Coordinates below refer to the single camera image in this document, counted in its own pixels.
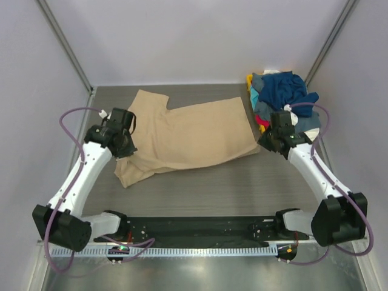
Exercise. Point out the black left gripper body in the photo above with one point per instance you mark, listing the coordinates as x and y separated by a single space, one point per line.
127 147

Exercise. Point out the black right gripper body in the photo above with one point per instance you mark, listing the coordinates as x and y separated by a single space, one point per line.
267 141

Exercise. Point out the beige t-shirt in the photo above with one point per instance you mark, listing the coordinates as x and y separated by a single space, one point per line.
190 137

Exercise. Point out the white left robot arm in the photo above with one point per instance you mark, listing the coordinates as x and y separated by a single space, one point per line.
61 222

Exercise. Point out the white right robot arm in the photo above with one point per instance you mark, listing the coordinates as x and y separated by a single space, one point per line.
340 214

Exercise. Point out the yellow plastic bin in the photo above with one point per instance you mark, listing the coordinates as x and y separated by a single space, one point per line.
249 79

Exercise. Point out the pink red t-shirt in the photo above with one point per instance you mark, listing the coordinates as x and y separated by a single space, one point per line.
260 121

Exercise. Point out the grey-blue t-shirt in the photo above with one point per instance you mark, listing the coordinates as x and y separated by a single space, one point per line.
264 111

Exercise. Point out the dark blue t-shirt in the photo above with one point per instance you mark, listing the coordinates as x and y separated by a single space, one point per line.
285 88

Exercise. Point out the cyan t-shirt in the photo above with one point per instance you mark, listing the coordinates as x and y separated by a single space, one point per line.
254 95

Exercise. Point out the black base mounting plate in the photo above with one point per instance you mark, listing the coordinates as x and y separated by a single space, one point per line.
208 232

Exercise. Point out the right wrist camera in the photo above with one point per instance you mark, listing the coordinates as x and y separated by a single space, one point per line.
283 118

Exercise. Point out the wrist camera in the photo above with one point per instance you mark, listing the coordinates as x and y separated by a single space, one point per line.
283 118
120 120

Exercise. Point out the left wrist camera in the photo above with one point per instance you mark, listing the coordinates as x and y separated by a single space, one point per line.
120 120

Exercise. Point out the aluminium frame rail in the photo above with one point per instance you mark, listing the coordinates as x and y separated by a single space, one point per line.
360 239

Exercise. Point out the slotted cable duct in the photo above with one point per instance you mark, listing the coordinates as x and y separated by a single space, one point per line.
119 251

